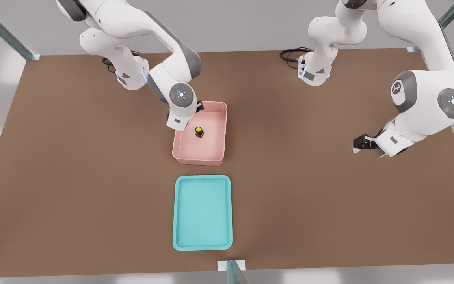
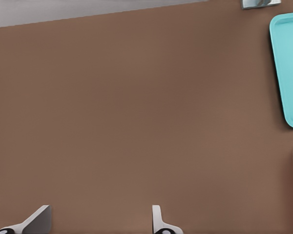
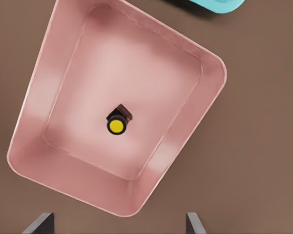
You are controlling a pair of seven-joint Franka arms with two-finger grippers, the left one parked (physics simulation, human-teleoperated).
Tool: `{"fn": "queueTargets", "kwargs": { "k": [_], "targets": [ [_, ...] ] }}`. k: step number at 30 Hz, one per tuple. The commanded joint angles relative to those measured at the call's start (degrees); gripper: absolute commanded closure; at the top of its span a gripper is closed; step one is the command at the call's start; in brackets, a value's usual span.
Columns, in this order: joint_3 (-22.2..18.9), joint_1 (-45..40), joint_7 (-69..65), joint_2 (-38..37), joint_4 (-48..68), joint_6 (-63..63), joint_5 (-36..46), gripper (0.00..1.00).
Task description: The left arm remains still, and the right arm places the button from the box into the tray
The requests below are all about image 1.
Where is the pale blue-green tray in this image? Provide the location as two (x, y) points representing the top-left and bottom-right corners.
(172, 175), (233, 252)

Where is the pink plastic box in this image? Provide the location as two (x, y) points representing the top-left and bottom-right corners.
(172, 101), (228, 166)

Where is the black cable loop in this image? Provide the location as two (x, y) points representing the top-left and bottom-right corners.
(102, 50), (141, 74)
(279, 47), (313, 70)

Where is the silver frame post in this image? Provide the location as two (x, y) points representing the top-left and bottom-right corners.
(217, 260), (248, 284)
(406, 0), (454, 53)
(0, 0), (41, 62)

